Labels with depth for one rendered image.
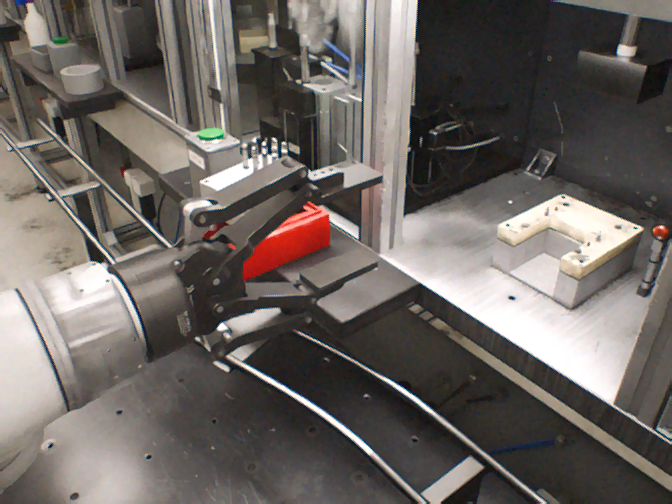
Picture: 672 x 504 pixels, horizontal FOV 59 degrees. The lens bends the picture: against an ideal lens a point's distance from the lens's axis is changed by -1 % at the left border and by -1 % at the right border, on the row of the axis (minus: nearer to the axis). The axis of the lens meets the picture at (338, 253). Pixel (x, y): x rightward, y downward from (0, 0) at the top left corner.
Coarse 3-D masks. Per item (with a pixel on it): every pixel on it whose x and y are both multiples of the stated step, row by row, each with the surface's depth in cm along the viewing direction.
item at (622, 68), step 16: (624, 32) 69; (640, 32) 69; (592, 48) 73; (608, 48) 73; (624, 48) 70; (592, 64) 71; (608, 64) 70; (624, 64) 68; (640, 64) 67; (656, 64) 68; (576, 80) 74; (592, 80) 72; (608, 80) 70; (624, 80) 69; (640, 80) 68; (656, 80) 69; (608, 96) 71; (624, 96) 70; (640, 96) 69; (656, 96) 71
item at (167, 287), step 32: (160, 256) 42; (192, 256) 43; (224, 256) 44; (128, 288) 40; (160, 288) 40; (192, 288) 44; (224, 288) 46; (160, 320) 40; (192, 320) 42; (160, 352) 41
